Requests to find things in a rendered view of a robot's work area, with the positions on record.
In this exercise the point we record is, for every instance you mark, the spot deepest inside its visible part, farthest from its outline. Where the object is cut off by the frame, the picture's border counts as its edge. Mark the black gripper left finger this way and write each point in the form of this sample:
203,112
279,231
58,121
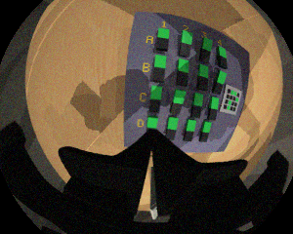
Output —
125,172

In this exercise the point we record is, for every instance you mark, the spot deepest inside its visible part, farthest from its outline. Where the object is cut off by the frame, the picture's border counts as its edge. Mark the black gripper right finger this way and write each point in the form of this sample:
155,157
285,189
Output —
177,175

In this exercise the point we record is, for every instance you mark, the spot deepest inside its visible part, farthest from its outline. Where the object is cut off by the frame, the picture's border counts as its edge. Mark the grey switch panel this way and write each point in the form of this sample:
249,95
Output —
185,79

